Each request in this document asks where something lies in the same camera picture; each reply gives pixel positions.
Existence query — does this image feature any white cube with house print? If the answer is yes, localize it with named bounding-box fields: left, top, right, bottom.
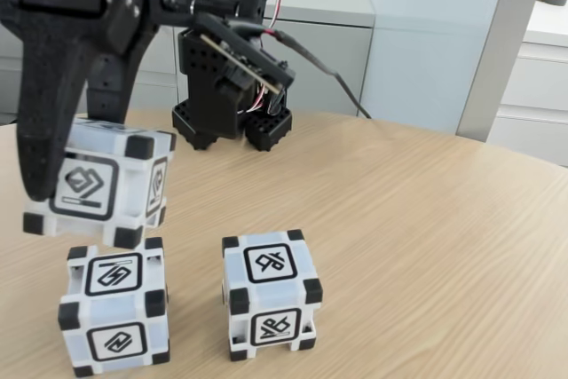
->
left=21, top=117, right=178, bottom=249

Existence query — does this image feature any white cube with crossed print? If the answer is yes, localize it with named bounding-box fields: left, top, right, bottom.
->
left=220, top=228, right=322, bottom=362

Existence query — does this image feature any white cube with zigzag print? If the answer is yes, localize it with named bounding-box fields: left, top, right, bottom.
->
left=57, top=236, right=170, bottom=378

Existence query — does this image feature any white low cabinet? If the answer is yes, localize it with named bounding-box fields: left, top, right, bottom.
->
left=0, top=0, right=376, bottom=125

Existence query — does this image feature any white drawer unit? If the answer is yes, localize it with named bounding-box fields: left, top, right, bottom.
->
left=490, top=0, right=568, bottom=162

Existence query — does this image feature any black gripper camera module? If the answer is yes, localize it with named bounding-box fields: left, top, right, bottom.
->
left=148, top=0, right=297, bottom=97

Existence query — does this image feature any grey camera cable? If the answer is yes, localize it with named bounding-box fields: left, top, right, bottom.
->
left=261, top=26, right=375, bottom=121

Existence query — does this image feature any grey partition post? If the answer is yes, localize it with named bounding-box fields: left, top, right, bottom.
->
left=454, top=0, right=548, bottom=138

